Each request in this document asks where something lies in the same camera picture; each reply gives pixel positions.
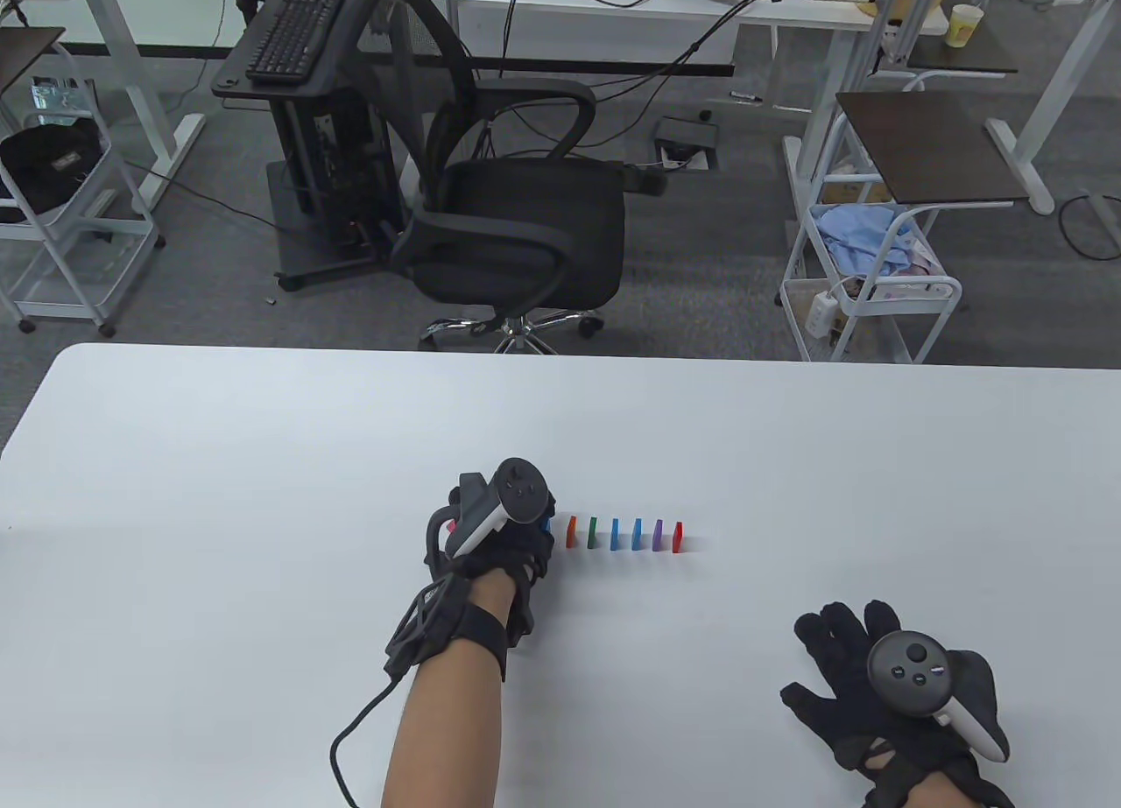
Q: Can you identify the person's right hand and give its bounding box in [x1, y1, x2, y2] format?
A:
[779, 600, 1015, 808]

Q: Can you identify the person's left hand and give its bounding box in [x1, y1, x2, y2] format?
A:
[447, 486, 559, 644]

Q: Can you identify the grey white handheld controller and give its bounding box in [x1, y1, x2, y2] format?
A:
[425, 458, 553, 573]
[867, 631, 1011, 763]

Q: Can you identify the black office chair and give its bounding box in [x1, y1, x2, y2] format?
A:
[346, 0, 671, 355]

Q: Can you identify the white rolling utility cart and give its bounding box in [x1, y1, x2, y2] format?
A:
[778, 73, 964, 364]
[0, 42, 167, 336]

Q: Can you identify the light blue cloth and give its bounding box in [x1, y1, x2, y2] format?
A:
[814, 206, 920, 275]

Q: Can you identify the grey floor power box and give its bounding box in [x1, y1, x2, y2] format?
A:
[655, 115, 723, 172]

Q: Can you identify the black rolling computer stand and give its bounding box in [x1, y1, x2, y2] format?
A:
[212, 0, 412, 294]

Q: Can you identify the cardboard box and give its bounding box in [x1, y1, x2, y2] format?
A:
[823, 178, 894, 207]

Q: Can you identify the dark brown side table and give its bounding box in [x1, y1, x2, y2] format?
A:
[0, 26, 67, 100]
[906, 33, 1019, 75]
[836, 90, 1030, 207]

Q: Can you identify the black keyboard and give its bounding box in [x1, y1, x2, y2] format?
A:
[245, 0, 347, 85]

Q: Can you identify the black bag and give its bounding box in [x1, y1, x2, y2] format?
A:
[0, 118, 108, 218]

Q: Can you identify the clear plastic packet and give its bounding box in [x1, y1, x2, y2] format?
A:
[31, 77, 93, 130]

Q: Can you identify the black wrist strap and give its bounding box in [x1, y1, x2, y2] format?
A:
[422, 602, 511, 682]

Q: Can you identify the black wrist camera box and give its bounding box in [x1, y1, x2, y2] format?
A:
[385, 576, 469, 678]

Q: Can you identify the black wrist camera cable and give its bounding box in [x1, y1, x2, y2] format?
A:
[330, 668, 404, 808]

